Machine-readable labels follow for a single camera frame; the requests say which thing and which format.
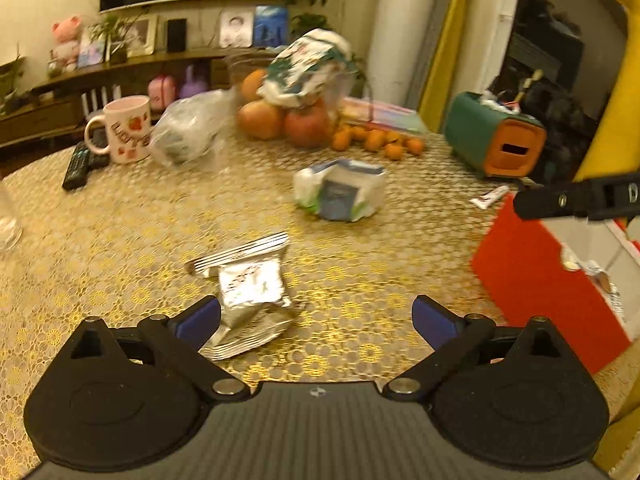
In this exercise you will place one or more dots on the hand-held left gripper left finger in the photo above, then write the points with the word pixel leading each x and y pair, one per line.
pixel 200 320

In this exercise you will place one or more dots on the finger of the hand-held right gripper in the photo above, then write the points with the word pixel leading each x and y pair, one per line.
pixel 575 200

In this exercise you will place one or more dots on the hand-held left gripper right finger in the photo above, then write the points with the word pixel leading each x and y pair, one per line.
pixel 435 322

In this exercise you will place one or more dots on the silver foil packet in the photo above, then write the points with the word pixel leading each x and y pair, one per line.
pixel 250 290

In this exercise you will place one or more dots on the red cardboard box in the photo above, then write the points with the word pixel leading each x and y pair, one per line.
pixel 530 270

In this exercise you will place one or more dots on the gold lace covered desktop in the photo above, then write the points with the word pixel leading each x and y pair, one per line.
pixel 350 270

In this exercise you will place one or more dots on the small white tube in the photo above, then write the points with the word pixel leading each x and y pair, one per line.
pixel 490 197

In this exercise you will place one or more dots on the green orange desk organizer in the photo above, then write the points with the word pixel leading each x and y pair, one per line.
pixel 475 130

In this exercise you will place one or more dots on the makeup brush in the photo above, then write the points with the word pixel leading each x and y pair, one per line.
pixel 530 85

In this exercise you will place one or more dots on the white wet wipes pack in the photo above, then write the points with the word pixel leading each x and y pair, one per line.
pixel 340 190

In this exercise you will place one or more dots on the clear plastic bag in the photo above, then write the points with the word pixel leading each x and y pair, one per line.
pixel 185 130

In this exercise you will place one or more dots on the pile of small tangerines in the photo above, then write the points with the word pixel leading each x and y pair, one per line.
pixel 375 140

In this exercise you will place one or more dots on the short black remote control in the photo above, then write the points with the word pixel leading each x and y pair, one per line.
pixel 98 152

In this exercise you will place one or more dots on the long black remote control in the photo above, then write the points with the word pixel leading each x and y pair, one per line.
pixel 76 167

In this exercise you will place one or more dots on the pink strawberry print mug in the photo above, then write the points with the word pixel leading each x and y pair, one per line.
pixel 127 130

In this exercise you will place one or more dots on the flat pink plastic case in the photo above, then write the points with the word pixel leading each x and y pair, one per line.
pixel 390 115

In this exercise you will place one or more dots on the red yellow apple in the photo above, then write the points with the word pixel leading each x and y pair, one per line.
pixel 259 121

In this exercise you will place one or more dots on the yellow curtain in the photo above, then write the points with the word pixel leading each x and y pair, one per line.
pixel 447 35

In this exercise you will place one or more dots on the grey curtain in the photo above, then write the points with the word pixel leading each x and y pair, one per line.
pixel 425 50

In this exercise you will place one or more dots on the clear drinking glass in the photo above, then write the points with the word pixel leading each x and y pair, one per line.
pixel 7 220

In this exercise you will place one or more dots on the pink pig toy box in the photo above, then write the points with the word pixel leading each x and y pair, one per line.
pixel 162 92

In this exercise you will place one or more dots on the purple rabbit toy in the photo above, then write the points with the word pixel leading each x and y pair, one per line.
pixel 194 82

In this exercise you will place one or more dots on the orange fruit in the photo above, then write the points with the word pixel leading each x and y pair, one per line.
pixel 252 85

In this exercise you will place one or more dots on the white router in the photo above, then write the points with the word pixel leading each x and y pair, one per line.
pixel 100 100

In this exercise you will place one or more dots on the white standing air conditioner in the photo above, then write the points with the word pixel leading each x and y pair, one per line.
pixel 400 20

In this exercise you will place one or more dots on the clear fruit container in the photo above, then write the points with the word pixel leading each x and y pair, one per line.
pixel 345 87

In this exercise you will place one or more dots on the wooden television cabinet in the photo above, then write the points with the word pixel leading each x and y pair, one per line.
pixel 40 115

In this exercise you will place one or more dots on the white green printed bag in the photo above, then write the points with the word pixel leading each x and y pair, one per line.
pixel 305 65

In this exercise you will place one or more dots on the small black speaker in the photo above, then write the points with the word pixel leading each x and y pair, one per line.
pixel 176 35

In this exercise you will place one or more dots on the potted grass plant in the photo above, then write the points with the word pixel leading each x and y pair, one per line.
pixel 117 45

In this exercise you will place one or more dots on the small photo card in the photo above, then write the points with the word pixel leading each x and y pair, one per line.
pixel 91 54

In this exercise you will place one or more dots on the blue picture print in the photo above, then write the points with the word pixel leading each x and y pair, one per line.
pixel 271 26

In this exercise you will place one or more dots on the pink pig plush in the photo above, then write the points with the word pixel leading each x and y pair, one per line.
pixel 67 42

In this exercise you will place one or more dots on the wooden photo frame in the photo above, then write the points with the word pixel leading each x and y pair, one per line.
pixel 142 35

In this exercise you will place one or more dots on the white portrait photo frame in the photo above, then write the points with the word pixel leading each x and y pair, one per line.
pixel 236 29

